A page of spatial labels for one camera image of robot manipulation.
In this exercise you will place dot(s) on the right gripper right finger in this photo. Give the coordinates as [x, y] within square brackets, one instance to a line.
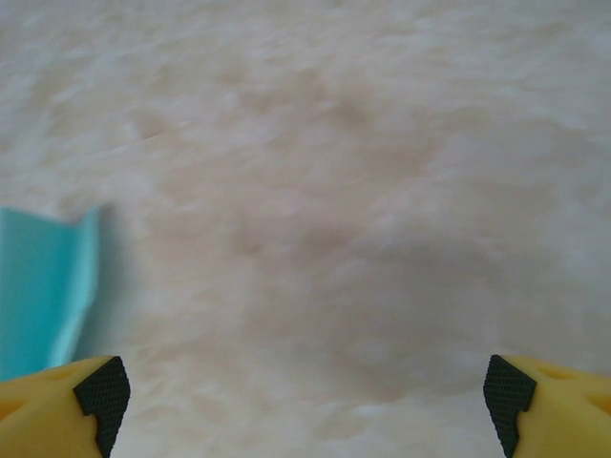
[573, 420]

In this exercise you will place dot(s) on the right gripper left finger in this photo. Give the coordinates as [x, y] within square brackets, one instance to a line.
[43, 420]

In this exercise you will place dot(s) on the teal paper sheet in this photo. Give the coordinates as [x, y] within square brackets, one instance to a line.
[38, 286]

